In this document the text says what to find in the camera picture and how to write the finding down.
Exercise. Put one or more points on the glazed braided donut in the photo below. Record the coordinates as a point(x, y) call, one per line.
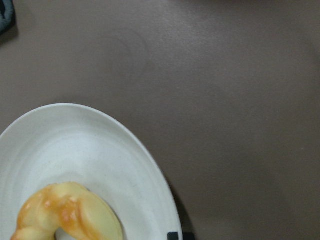
point(68, 206)

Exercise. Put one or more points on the folded grey cloth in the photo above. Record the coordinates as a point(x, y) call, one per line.
point(7, 15)

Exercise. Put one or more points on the white round plate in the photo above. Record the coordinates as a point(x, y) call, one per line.
point(74, 143)

